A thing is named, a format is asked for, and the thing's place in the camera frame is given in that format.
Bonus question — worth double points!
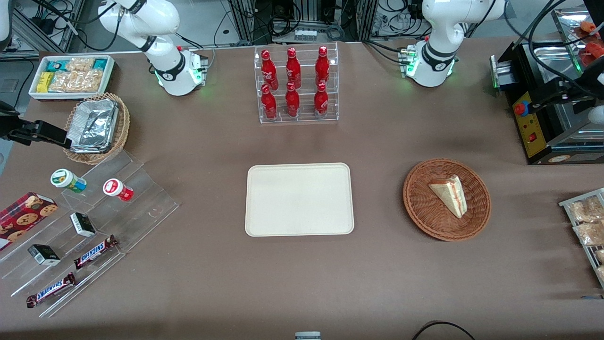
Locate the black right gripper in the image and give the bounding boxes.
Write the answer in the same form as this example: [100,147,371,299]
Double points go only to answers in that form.
[0,116,71,146]

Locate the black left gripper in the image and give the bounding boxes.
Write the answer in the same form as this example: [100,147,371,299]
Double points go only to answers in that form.
[526,79,604,115]

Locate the triangular sandwich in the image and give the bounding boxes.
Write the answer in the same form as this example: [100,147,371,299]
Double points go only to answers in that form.
[428,175,468,219]

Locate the tan wicker basket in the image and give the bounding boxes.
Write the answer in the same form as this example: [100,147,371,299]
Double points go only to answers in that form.
[64,93,130,165]

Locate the brown round wicker basket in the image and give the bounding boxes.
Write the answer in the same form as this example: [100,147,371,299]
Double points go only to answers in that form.
[403,158,492,242]

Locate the cream plastic tray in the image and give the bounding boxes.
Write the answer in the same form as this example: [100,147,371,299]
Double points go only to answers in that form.
[245,163,354,237]

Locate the steel food pan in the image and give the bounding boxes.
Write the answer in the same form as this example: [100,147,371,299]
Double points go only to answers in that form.
[533,45,583,90]
[552,94,604,135]

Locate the black food warmer machine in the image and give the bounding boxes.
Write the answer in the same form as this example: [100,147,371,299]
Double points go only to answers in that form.
[490,7,604,165]

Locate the aluminium foil containers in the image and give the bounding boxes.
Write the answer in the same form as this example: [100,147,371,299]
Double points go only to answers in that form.
[66,99,118,153]

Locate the white plastic snack bin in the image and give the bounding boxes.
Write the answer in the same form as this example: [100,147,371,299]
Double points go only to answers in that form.
[28,55,115,101]

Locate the green lidded snack cup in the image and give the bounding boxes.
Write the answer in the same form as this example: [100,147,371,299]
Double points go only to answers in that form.
[50,169,87,193]

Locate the large rice cracker bag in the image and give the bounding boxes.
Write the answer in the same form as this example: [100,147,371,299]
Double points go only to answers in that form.
[49,70,103,93]

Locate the red lidded snack cup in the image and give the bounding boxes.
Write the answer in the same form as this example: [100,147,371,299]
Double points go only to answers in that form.
[103,178,134,202]

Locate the red chocolate chip cookie box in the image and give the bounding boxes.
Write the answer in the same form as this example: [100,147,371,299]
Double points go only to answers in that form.
[0,192,58,251]

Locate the small black chocolate box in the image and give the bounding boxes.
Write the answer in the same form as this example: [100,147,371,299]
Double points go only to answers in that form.
[70,212,96,238]
[27,244,61,266]

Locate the clear acrylic step display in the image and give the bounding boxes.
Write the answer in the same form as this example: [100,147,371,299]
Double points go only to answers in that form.
[0,150,180,318]

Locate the Snickers chocolate bar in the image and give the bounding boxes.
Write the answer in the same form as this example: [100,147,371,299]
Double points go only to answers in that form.
[74,235,118,270]
[26,272,77,308]

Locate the red cola bottle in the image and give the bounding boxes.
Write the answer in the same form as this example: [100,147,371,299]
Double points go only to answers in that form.
[315,46,330,86]
[261,50,279,90]
[261,84,278,120]
[286,47,302,89]
[314,83,329,118]
[285,82,301,118]

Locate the clear acrylic bottle rack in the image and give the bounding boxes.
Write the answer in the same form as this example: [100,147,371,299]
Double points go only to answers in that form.
[254,42,339,124]

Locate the metal equipment rack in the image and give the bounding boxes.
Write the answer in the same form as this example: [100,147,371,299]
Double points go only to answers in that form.
[226,0,425,45]

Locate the grey wire rack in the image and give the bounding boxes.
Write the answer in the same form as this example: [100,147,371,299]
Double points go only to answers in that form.
[559,188,604,289]

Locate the black looped cable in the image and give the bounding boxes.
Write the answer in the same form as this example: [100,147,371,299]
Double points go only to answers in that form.
[411,321,477,340]

